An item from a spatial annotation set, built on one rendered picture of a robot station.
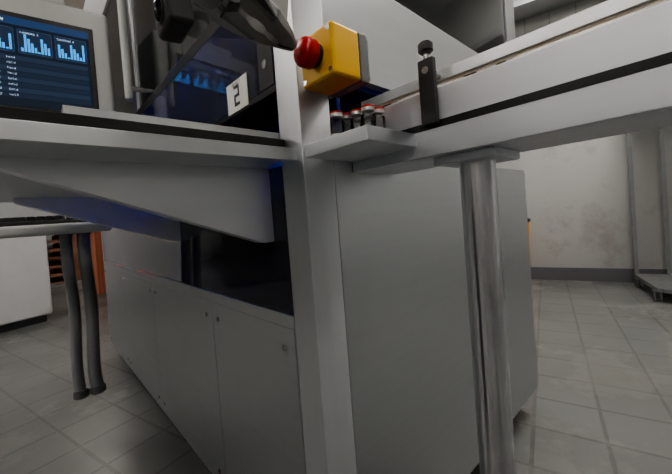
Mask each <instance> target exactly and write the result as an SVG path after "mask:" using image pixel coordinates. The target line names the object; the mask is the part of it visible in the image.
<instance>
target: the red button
mask: <svg viewBox="0 0 672 474"><path fill-rule="evenodd" d="M296 43H297V47H296V49H294V52H293V56H294V61H295V63H296V64H297V65H298V66H299V67H301V68H304V69H307V70H310V69H312V68H313V67H314V66H315V65H316V64H317V62H318V59H319V56H320V46H319V43H318V41H317V40H316V39H314V38H312V37H309V36H303V37H301V38H299V39H298V41H297V42H296Z"/></svg>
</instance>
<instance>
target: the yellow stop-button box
mask: <svg viewBox="0 0 672 474"><path fill-rule="evenodd" d="M309 37H312V38H314V39H316V40H317V41H318V43H319V46H320V56H319V59H318V62H317V64H316V65H315V66H314V67H313V68H312V69H310V70H307V69H304V68H302V73H303V86H304V89H306V90H309V91H313V92H317V93H321V94H324V95H330V96H331V97H335V98H339V97H341V96H343V95H345V94H348V93H350V92H352V91H354V90H356V89H358V88H361V87H363V86H365V85H367V84H369V68H368V54H367V41H366V36H365V35H364V34H361V33H357V32H355V31H353V30H351V29H349V28H347V27H345V26H343V25H341V24H338V23H336V22H334V21H329V22H328V23H326V24H325V25H324V26H322V27H321V28H319V29H318V30H317V31H315V32H314V33H313V34H311V35H310V36H309Z"/></svg>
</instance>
